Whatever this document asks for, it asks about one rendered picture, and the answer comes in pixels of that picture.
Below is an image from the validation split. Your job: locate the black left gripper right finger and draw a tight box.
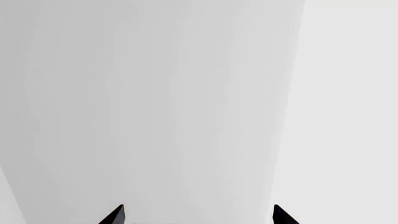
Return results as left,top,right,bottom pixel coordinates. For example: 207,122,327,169
272,203,300,224

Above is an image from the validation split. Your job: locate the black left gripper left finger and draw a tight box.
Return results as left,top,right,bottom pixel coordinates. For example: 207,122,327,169
98,203,126,224

